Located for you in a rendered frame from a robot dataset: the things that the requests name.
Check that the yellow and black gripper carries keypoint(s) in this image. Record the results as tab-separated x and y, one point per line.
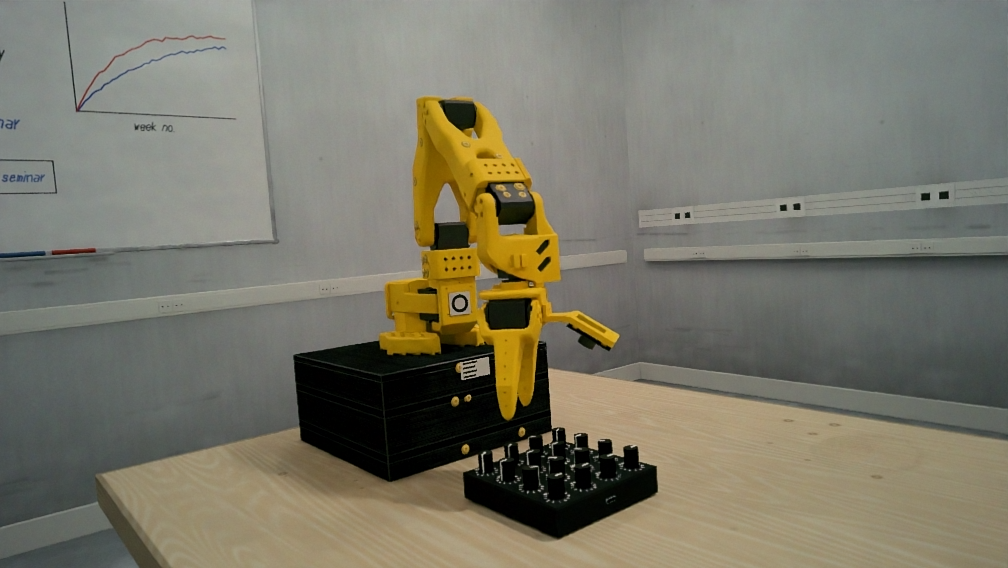
511	320

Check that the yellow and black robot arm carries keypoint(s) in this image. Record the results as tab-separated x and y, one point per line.
446	153

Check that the black control panel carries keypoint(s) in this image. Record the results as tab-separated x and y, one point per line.
560	487

